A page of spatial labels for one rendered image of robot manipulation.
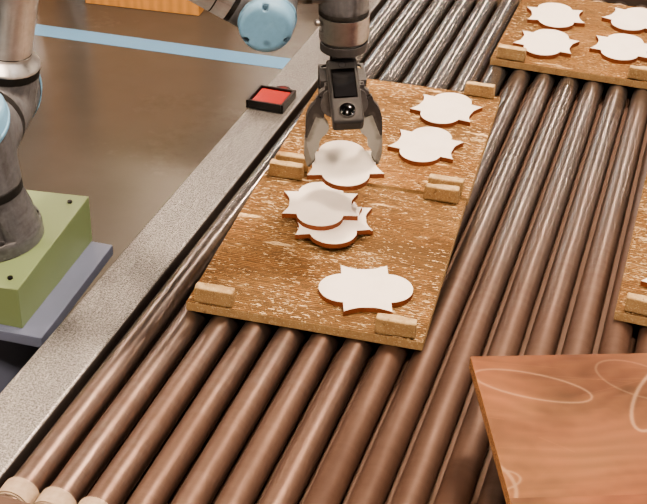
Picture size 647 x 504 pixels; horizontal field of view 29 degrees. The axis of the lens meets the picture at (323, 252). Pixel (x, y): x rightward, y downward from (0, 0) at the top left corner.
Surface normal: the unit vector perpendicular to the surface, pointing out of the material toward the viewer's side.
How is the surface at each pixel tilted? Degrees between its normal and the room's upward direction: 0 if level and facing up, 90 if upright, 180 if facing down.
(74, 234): 90
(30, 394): 0
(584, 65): 0
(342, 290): 0
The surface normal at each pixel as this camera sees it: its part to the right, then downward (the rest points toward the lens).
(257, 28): -0.04, 0.57
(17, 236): 0.64, 0.13
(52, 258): 0.97, 0.16
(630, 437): 0.03, -0.84
